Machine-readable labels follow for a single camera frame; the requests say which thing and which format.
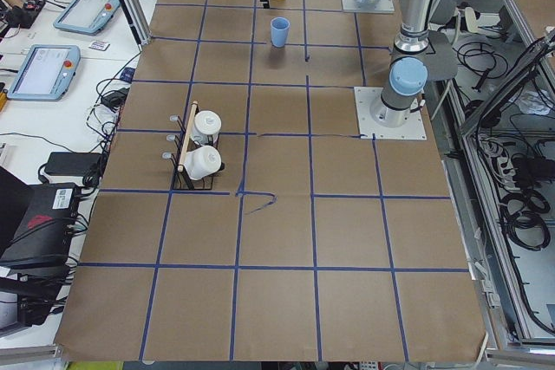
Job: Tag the light blue plastic cup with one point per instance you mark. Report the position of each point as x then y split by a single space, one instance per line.
280 27

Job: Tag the white mug far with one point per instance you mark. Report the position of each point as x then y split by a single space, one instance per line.
206 128

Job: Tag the white mug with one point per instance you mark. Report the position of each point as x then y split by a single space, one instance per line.
206 128
202 162

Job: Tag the wooden rack dowel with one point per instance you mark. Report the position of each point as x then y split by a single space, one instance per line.
187 134

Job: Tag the teach pendant far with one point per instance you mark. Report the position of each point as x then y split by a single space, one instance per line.
86 17

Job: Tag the teach pendant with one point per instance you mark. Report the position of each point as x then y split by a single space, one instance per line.
46 73
86 17

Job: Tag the white mug near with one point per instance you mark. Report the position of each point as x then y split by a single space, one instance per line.
202 162

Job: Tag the teach pendant near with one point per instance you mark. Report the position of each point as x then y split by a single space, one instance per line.
46 73

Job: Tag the black power adapter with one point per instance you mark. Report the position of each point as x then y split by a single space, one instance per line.
71 164

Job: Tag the black laptop computer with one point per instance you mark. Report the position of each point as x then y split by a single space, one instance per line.
35 222

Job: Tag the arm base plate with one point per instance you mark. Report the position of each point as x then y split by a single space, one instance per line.
369 6
377 121

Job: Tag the black wire mug rack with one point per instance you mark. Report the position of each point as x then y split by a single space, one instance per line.
181 180

